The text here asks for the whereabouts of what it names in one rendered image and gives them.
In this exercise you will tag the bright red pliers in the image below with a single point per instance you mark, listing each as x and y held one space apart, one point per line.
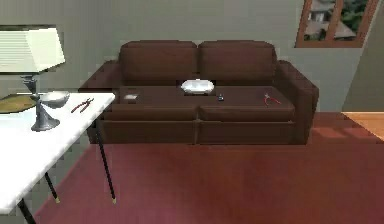
270 99

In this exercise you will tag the brown framed window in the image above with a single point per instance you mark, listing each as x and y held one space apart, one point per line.
335 21

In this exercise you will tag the grey lamp with white shade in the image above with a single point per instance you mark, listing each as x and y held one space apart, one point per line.
30 50

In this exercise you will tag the dark red pliers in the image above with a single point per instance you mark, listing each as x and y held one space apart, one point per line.
82 105

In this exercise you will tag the white oval dish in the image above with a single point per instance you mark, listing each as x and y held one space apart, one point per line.
197 86

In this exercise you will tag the small black blue object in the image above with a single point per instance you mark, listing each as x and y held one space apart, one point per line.
220 97

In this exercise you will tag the grey metal bowl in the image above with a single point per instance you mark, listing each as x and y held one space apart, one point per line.
55 98

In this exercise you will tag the brown sofa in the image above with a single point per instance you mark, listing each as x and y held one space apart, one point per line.
240 123

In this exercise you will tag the white table with black legs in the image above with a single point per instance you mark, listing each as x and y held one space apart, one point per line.
20 150

